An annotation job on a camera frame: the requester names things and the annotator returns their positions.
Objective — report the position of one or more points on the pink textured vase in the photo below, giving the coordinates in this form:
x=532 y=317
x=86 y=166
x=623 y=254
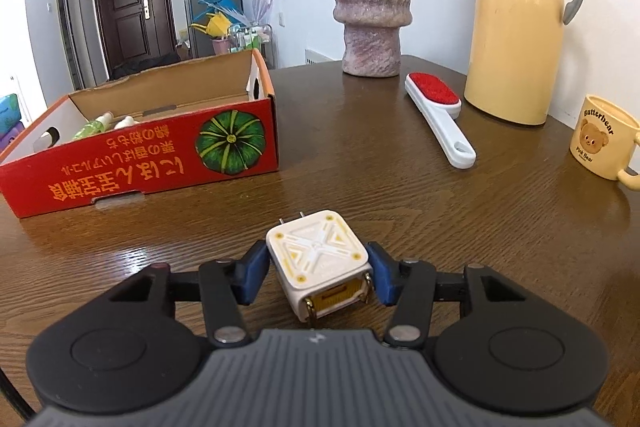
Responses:
x=371 y=35

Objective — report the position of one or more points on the purple tissue pack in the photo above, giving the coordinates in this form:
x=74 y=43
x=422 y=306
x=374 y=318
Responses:
x=11 y=135

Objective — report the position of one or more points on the metal rolling cart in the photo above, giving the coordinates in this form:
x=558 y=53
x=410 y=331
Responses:
x=258 y=37

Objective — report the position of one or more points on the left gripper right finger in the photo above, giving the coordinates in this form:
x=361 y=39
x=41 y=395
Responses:
x=412 y=287

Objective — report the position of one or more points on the green spray bottle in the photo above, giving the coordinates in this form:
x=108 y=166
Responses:
x=95 y=126

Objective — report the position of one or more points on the orange red cardboard box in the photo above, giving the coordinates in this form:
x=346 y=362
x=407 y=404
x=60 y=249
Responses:
x=201 y=121

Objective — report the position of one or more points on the dark brown door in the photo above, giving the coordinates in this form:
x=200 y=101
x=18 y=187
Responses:
x=134 y=32

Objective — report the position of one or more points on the white plastic bottle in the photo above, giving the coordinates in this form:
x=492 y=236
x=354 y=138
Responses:
x=127 y=121

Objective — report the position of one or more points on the blue tissue pack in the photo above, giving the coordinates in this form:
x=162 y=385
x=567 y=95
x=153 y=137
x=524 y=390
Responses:
x=10 y=113

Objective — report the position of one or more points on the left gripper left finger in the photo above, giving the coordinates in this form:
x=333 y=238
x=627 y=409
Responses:
x=221 y=286

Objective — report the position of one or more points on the white cube plug adapter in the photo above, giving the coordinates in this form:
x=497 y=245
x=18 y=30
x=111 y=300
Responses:
x=321 y=264

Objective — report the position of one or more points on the pink bucket with dustpans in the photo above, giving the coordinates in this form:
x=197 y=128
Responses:
x=218 y=18

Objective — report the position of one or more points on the yellow thermos jug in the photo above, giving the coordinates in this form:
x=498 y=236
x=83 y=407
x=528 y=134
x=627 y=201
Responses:
x=515 y=56

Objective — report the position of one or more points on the yellow bear mug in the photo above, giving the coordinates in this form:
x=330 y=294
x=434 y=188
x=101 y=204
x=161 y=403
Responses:
x=604 y=141

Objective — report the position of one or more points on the red white lint brush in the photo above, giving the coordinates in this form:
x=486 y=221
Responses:
x=440 y=107

